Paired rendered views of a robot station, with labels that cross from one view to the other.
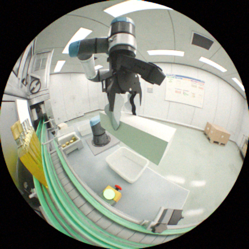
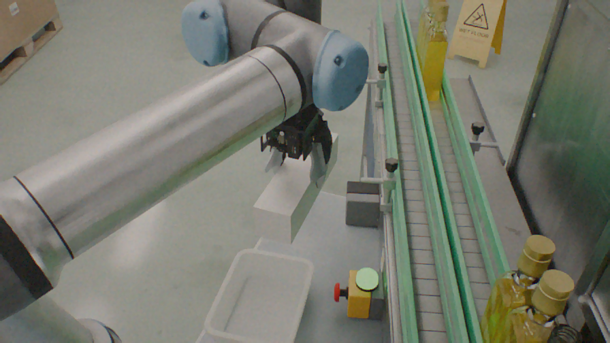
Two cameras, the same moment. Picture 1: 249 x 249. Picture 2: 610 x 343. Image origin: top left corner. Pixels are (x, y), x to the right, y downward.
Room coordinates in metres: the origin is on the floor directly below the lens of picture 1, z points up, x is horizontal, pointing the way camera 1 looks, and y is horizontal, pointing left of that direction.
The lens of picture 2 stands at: (0.49, 0.58, 1.60)
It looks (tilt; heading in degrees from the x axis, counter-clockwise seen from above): 37 degrees down; 242
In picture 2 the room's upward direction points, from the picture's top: straight up
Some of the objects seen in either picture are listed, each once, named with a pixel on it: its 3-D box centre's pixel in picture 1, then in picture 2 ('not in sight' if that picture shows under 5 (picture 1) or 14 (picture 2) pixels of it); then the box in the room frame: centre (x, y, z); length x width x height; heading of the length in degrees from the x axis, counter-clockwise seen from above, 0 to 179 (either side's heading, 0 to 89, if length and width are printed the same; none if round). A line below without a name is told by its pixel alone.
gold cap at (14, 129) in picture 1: (15, 131); (536, 256); (0.02, 0.33, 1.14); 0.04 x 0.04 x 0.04
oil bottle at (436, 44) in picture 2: not in sight; (435, 52); (-0.46, -0.42, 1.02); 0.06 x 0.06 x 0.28; 57
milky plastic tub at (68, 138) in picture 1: (68, 144); not in sight; (0.39, 0.50, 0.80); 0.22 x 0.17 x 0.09; 147
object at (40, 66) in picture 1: (40, 79); not in sight; (0.82, 1.51, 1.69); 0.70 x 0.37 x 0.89; 57
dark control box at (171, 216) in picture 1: (168, 217); (361, 203); (-0.08, -0.18, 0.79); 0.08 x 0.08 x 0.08; 57
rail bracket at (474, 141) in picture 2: not in sight; (481, 148); (-0.33, -0.07, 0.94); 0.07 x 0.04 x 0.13; 147
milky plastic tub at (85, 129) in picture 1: (87, 129); not in sight; (0.73, 0.46, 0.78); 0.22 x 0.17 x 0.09; 132
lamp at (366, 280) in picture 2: (109, 194); (367, 278); (0.07, 0.06, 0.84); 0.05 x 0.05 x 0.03
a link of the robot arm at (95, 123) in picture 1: (98, 124); not in sight; (0.53, 0.22, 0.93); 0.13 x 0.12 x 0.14; 108
